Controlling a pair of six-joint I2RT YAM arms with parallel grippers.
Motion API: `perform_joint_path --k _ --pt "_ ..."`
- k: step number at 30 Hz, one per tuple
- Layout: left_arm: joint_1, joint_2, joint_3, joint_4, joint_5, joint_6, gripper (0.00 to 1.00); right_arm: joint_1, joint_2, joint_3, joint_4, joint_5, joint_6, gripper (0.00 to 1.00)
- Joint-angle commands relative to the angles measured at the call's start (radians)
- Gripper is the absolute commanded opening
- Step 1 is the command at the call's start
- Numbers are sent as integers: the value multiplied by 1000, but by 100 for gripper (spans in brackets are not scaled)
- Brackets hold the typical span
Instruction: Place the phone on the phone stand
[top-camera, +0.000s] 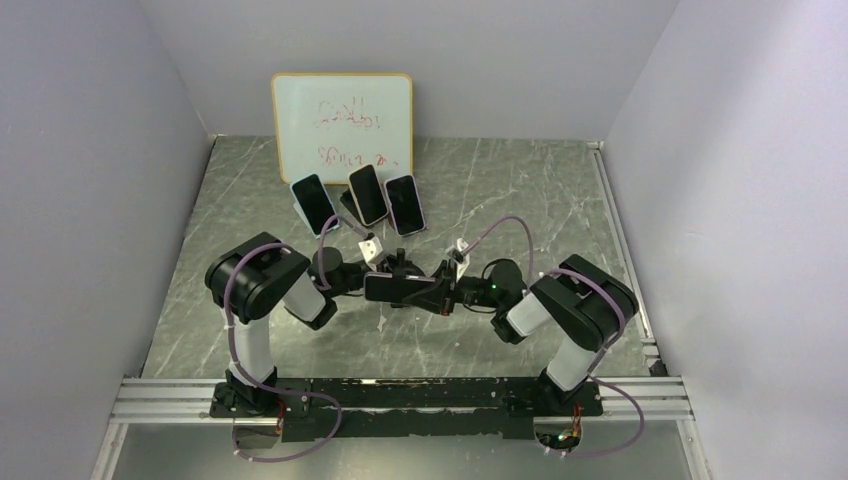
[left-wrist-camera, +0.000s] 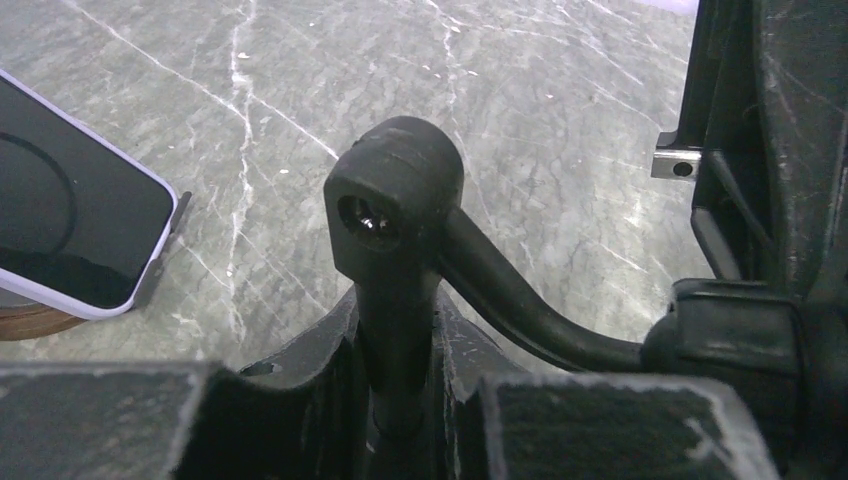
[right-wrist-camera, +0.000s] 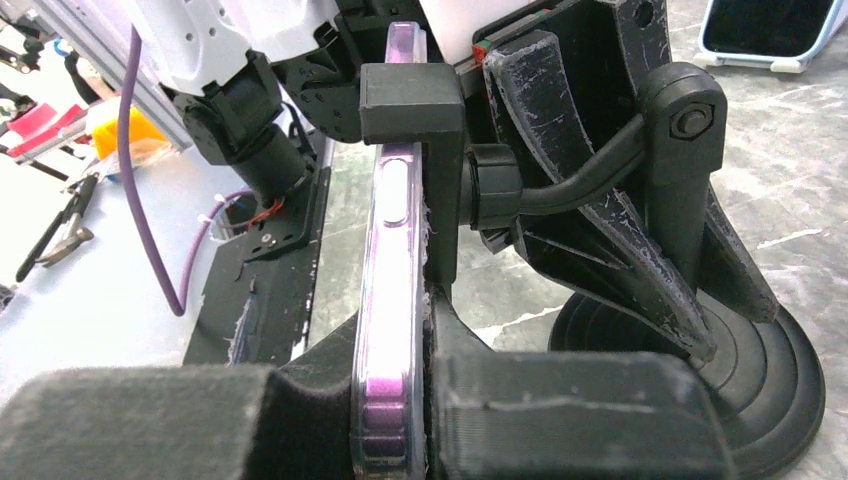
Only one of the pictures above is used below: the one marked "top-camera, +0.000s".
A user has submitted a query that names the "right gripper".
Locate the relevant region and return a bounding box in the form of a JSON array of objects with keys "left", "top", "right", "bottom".
[{"left": 403, "top": 257, "right": 504, "bottom": 315}]

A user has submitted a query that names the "phone with lilac case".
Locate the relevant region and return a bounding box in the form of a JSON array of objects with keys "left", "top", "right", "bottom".
[{"left": 384, "top": 174, "right": 426, "bottom": 236}]

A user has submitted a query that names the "phone with beige case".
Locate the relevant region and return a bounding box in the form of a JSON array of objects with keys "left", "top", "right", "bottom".
[{"left": 348, "top": 164, "right": 388, "bottom": 226}]

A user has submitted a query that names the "phone with blue case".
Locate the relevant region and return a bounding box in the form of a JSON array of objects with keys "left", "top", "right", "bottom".
[{"left": 290, "top": 173, "right": 338, "bottom": 236}]

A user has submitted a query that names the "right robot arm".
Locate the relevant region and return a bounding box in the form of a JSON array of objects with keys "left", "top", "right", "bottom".
[{"left": 396, "top": 254, "right": 640, "bottom": 415}]

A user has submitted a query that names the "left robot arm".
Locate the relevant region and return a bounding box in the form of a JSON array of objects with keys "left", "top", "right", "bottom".
[{"left": 204, "top": 232, "right": 387, "bottom": 416}]

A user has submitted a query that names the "black folding phone stand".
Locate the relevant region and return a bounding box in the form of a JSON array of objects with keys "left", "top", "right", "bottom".
[{"left": 340, "top": 189, "right": 361, "bottom": 222}]

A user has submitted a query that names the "yellow framed whiteboard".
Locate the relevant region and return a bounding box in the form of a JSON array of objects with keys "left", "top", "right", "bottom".
[{"left": 270, "top": 72, "right": 414, "bottom": 185}]

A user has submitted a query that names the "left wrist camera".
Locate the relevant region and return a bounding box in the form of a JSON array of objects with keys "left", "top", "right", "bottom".
[{"left": 358, "top": 234, "right": 386, "bottom": 269}]

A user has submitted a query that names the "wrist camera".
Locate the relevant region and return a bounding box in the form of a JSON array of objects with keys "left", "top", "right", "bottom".
[
  {"left": 358, "top": 234, "right": 386, "bottom": 269},
  {"left": 446, "top": 238, "right": 470, "bottom": 278}
]

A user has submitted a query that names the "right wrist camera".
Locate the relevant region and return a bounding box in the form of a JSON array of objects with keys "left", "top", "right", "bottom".
[{"left": 446, "top": 238, "right": 470, "bottom": 278}]

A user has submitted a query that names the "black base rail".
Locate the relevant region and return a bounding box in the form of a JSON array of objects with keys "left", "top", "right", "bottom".
[{"left": 110, "top": 377, "right": 694, "bottom": 442}]

